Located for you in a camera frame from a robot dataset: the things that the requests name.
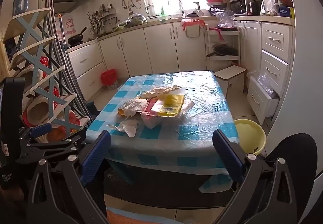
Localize red bag hanging bin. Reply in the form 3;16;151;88
181;19;206;38

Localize wooden shoe rack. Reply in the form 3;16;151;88
5;7;90;144

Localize yellow snack packet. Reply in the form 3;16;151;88
158;94;186;117

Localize yellow and red packaging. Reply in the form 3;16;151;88
141;100;195;129

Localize clear plastic bags in drawer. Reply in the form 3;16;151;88
249;71;275;96

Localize blue checked plastic tablecloth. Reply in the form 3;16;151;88
85;71;240;193

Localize pink snack packet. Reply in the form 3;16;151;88
143;98;164;116

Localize yellow plastic bin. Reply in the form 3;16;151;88
233;119;266;156

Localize black wok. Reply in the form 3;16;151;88
67;27;88;46

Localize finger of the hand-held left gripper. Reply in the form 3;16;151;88
17;129;87;164
19;123;53;143

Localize open white drawer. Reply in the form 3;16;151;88
247;76;280;126

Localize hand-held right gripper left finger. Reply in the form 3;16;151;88
26;130;111;224

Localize white drawer cabinet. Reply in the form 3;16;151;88
260;21;296;98

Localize white stool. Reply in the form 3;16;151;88
213;65;247;98

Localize utensil rack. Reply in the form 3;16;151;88
87;4;118;39

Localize red cloth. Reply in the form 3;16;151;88
209;27;239;42

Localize bag of vegetables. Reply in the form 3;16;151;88
112;13;148;33

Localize pink wall stickers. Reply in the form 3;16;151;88
65;18;76;35

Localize white shelf rack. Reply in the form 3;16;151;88
205;28;241;69

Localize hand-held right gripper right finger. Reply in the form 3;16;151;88
212;129;313;224

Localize mop handle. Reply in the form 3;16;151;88
58;13;68;53

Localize white refrigerator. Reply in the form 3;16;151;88
265;0;323;204

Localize metal faucet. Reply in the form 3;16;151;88
168;0;186;18

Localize white plastic bag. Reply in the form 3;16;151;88
260;0;279;16

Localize white tissue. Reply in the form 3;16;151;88
106;119;140;138

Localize white lower kitchen cabinets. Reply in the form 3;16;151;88
68;20;263;99

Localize black frying pan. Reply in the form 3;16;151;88
206;44;238;57

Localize beige plastic bag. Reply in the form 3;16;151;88
139;85;186;99

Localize blue box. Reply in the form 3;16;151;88
279;6;295;18

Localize red trash bin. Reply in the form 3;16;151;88
100;69;118;88

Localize clear plastic bag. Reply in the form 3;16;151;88
117;98;149;117
211;8;236;29

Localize beige slipper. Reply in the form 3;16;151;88
26;101;50;127

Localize red and white slipper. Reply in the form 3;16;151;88
66;110;81;129

